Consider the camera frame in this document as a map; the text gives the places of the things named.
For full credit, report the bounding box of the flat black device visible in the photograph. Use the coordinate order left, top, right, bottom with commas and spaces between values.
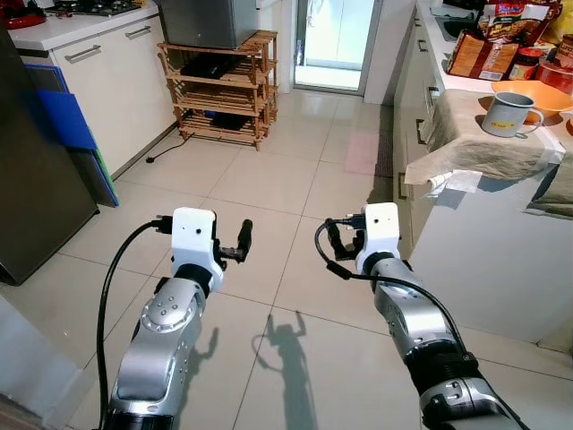
179, 54, 243, 81

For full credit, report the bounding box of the red kitchen appliance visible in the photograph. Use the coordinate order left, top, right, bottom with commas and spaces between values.
0, 0, 47, 30

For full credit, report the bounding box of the yellow bag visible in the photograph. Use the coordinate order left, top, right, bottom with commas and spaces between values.
543, 0, 573, 41

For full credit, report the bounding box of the black power cable with plug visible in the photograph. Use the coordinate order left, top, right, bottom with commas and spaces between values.
145, 133, 191, 165

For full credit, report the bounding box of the white kitchen cabinet with handles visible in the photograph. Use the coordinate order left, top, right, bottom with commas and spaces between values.
7, 0, 184, 177

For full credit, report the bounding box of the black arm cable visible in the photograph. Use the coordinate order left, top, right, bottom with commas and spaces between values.
313, 215, 466, 359
96, 217, 174, 430

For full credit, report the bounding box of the blue cutting board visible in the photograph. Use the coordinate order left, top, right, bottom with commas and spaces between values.
25, 63, 119, 207

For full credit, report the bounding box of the wooden slatted shelf rack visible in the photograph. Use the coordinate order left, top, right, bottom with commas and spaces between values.
158, 30, 279, 151

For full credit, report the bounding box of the brown snack packet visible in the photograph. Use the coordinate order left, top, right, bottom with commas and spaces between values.
448, 33, 517, 82

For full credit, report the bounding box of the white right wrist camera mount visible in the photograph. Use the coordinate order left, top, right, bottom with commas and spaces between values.
356, 203, 401, 275

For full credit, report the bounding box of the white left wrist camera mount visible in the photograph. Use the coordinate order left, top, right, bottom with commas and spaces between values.
170, 208, 225, 293

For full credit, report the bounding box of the jar with red lid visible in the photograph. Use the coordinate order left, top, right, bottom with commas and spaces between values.
508, 47, 543, 82

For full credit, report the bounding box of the dark grey fridge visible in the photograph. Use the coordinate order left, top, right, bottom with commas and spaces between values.
0, 27, 99, 286

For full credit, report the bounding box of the orange bowl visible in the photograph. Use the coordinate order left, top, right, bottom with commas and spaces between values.
491, 79, 573, 125

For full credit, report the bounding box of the black gas stove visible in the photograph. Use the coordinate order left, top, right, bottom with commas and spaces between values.
45, 0, 144, 19

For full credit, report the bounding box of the glass door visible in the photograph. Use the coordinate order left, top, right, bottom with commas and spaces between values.
294, 0, 369, 95

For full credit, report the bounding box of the grey metal mug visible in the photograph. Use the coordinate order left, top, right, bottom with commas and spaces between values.
481, 91, 545, 139

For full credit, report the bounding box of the grey metal appliance box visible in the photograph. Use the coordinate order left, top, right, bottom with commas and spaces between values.
157, 0, 261, 50

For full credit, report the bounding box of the red bowl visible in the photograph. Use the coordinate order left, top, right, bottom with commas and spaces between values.
537, 61, 573, 96

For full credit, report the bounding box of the beige cloth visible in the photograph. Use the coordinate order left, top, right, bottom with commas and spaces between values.
405, 88, 568, 196

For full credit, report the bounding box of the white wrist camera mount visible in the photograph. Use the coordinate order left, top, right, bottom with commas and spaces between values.
170, 208, 225, 293
356, 203, 401, 275

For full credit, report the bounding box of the white counter cabinet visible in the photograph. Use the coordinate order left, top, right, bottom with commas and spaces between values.
392, 0, 573, 347

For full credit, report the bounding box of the red and brown snack bag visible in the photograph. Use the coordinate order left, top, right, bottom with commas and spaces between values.
482, 0, 561, 47

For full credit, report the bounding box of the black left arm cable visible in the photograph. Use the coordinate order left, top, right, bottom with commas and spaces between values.
96, 217, 174, 430

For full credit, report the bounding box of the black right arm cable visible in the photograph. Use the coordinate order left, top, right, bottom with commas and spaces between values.
313, 215, 466, 359

